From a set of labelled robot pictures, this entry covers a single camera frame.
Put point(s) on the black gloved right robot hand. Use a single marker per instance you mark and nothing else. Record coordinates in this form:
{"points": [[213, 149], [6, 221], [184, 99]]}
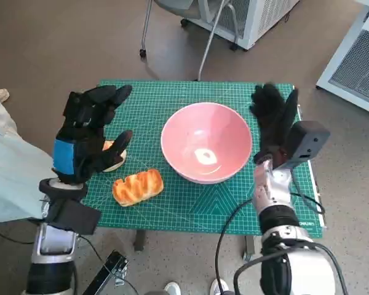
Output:
{"points": [[273, 123]]}

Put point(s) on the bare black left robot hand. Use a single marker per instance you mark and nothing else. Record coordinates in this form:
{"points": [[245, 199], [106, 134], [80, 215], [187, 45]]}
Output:
{"points": [[86, 144]]}

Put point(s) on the round toy bread roll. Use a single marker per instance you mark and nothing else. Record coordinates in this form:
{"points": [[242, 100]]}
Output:
{"points": [[118, 164]]}

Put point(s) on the braided toy bread loaf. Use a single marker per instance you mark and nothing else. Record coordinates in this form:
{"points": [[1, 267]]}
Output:
{"points": [[138, 187]]}

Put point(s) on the pink bowl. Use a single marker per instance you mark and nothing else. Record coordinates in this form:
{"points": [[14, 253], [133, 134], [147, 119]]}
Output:
{"points": [[203, 138]]}

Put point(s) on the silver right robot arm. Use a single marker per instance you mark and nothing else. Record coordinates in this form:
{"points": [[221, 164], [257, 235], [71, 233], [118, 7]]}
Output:
{"points": [[275, 190]]}

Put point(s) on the person's leg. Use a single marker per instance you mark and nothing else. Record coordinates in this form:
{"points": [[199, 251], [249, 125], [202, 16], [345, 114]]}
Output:
{"points": [[12, 172]]}

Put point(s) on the white cabinet with vent grille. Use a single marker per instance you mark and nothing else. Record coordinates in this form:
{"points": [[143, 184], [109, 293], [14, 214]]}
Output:
{"points": [[356, 67]]}

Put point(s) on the white wheeled vented unit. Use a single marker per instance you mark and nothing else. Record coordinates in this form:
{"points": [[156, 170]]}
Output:
{"points": [[264, 18]]}

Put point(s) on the dark metal table leg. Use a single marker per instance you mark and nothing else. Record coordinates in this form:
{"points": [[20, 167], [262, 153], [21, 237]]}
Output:
{"points": [[139, 241], [249, 246]]}

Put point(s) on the green cutting mat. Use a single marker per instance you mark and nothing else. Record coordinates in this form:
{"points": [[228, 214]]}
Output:
{"points": [[187, 209]]}

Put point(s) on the black metal stand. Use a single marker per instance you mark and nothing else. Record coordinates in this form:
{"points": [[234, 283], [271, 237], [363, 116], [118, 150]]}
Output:
{"points": [[110, 267]]}

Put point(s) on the person's white shoe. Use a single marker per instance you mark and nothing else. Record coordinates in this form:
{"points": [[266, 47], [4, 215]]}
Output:
{"points": [[219, 287], [172, 289]]}

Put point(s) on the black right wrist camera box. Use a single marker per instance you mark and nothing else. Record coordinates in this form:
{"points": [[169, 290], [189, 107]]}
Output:
{"points": [[307, 138]]}

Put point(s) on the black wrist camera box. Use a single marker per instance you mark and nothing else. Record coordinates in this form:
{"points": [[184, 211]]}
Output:
{"points": [[77, 216], [307, 138]]}

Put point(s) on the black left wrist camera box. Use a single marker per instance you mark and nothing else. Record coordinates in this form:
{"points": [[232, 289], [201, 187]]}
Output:
{"points": [[77, 216]]}

